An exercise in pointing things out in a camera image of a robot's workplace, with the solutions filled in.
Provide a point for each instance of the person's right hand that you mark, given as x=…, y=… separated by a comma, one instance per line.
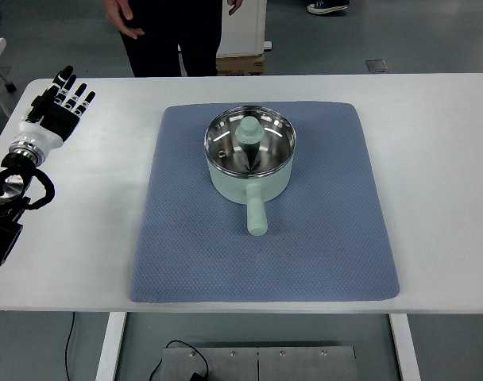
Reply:
x=118, y=12

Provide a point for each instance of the person's left hand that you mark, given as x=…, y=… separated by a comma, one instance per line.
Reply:
x=234, y=5

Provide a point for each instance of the glass lid green knob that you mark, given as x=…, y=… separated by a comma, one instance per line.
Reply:
x=249, y=142

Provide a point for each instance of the cardboard box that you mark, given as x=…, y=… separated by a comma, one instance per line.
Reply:
x=241, y=65

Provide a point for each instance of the grey base plate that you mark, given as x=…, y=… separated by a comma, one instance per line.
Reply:
x=260, y=363

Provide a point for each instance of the white table leg left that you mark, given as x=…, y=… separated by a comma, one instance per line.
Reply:
x=111, y=347

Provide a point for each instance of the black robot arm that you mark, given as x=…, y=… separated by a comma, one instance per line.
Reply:
x=23, y=186

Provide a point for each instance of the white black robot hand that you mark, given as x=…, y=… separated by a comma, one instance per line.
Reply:
x=50, y=122

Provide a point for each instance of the white table leg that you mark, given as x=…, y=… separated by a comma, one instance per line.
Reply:
x=111, y=347
x=404, y=346

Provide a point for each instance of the person in black clothes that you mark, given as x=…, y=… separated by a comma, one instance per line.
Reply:
x=179, y=35

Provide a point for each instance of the blue sneaker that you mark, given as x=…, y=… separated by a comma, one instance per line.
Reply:
x=323, y=7

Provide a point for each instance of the white table leg right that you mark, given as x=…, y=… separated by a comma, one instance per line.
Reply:
x=404, y=346

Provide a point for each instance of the green pot with handle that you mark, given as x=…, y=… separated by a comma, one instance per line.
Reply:
x=252, y=193

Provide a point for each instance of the metal floor plate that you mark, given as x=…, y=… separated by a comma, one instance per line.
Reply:
x=377, y=66

